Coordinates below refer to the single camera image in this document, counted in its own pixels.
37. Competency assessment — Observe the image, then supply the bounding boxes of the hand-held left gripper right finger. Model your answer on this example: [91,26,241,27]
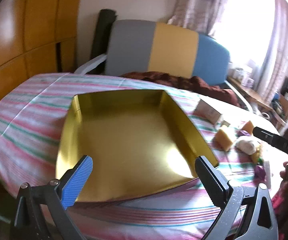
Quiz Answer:
[195,156,278,240]

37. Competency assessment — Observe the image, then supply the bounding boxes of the white bundle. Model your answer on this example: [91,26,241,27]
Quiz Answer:
[235,137,259,155]

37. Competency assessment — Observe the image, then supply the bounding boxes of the wooden wardrobe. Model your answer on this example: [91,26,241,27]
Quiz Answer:
[0,0,84,110]

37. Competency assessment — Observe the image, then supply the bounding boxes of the bright window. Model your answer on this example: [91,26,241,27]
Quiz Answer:
[209,0,277,65]

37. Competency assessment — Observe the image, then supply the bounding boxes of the black rolled mat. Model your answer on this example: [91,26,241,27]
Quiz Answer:
[91,9,117,60]

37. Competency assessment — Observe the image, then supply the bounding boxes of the striped bed sheet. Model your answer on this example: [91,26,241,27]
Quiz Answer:
[0,72,279,240]

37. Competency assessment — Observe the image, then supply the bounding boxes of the white boxes on desk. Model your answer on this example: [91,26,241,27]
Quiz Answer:
[234,67,255,86]

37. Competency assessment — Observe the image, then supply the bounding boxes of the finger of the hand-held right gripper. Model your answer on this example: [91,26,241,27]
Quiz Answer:
[252,126,288,157]

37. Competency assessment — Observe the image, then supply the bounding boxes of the white bed rail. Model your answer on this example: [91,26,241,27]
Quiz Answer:
[74,54,107,75]
[224,81,252,111]

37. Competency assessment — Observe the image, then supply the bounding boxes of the red clothing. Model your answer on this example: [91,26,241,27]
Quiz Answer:
[271,182,287,216]

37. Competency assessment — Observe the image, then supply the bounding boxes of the yellow sponge block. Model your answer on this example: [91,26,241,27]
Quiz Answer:
[215,126,235,152]
[242,120,255,133]

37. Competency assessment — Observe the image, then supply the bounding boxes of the maroon blanket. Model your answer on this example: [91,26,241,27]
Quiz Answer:
[120,71,240,107]

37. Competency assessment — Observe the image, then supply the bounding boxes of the cluttered shelf unit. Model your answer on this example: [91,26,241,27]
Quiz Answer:
[271,77,288,130]

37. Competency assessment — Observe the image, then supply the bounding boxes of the person's right hand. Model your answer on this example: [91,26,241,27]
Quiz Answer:
[279,160,288,181]

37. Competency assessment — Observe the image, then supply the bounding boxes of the grey yellow blue headboard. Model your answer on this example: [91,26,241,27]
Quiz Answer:
[104,19,230,85]

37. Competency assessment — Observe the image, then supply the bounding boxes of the cream carton box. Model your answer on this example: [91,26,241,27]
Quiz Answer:
[194,99,223,126]

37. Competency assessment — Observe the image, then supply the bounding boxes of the wooden desk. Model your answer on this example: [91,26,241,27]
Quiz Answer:
[227,76,287,128]

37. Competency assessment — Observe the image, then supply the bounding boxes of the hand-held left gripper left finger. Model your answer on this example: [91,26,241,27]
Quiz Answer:
[13,155,93,240]

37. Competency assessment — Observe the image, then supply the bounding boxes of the patterned curtain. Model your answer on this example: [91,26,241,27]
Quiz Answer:
[166,0,232,35]
[256,0,288,100]

